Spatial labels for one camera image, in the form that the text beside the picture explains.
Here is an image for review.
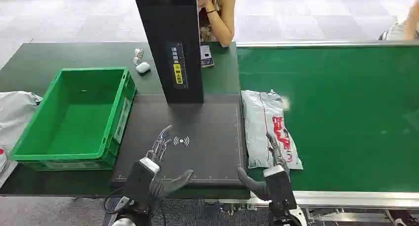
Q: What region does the white label on crate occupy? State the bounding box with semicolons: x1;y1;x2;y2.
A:
113;97;132;143

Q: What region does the green conveyor belt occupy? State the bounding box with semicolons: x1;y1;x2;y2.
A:
236;40;419;210

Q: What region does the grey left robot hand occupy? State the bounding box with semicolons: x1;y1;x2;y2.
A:
124;124;194;206

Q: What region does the black scanner base pad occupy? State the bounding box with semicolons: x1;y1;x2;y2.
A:
110;94;247;190

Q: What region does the person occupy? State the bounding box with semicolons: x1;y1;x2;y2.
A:
379;0;419;42
197;0;237;48

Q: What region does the black scanner tower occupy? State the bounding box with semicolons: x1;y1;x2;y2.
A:
131;0;205;105

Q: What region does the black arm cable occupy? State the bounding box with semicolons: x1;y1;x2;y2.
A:
102;186;126;215

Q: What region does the plain grey parcel bag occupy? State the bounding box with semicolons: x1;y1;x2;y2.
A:
0;91;43;183

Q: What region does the crumpled clear wrapper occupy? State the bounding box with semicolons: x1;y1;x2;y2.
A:
132;47;145;67

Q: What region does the white earbuds case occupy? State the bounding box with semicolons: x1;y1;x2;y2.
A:
135;62;152;76

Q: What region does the green plastic crate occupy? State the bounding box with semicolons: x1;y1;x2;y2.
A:
9;67;137;172

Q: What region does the grey parcel bag red print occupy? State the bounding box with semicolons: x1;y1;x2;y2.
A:
241;89;304;171

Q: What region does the smartphone with printed case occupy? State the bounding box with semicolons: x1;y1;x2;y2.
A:
200;45;215;69

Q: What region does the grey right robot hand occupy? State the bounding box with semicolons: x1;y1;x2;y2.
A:
237;133;298;216

